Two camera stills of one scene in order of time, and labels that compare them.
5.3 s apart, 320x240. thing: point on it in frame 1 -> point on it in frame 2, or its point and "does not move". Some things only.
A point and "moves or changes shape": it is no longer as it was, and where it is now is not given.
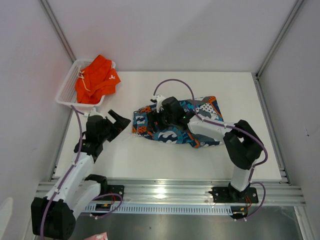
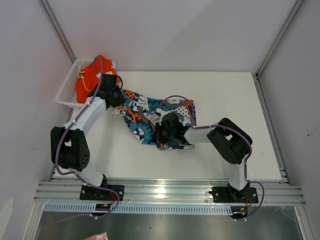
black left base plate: x=112 y=189 does not move
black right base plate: x=230 y=195 does not move
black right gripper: x=153 y=117 -> x=158 y=127
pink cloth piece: x=103 y=236 does not move
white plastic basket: x=67 y=94 does not move
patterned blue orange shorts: x=206 y=106 moves or changes shape
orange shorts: x=96 y=80 does not move
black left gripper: x=121 y=123 -> x=121 y=100
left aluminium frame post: x=48 y=10 does not move
